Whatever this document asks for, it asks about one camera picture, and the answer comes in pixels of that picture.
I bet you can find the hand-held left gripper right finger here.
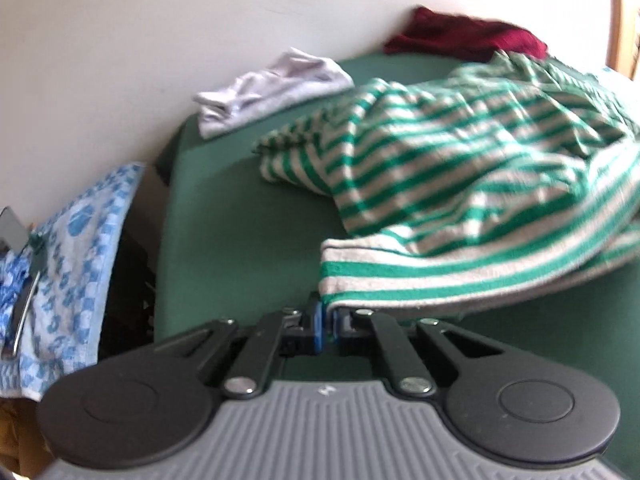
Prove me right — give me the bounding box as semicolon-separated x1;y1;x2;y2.
327;305;507;401

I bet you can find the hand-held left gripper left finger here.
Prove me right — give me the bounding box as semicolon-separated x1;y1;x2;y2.
150;296;324;401

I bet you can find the green white striped shirt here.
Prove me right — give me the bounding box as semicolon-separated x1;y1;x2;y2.
251;51;640;323

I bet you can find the green table cover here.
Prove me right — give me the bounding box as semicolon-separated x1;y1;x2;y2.
152;50;640;480

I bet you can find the white cloth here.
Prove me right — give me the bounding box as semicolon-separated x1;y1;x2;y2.
192;47;356;140

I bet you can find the blue patterned towel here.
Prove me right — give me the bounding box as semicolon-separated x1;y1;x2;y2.
0;162;146;403

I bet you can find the dark red sweater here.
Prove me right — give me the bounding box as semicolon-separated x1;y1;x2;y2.
384;6;548;63

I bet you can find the chrome metal handle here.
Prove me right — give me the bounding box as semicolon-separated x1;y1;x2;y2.
0;206;43;361

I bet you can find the wooden door frame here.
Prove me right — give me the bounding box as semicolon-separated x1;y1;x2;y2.
605;0;640;81

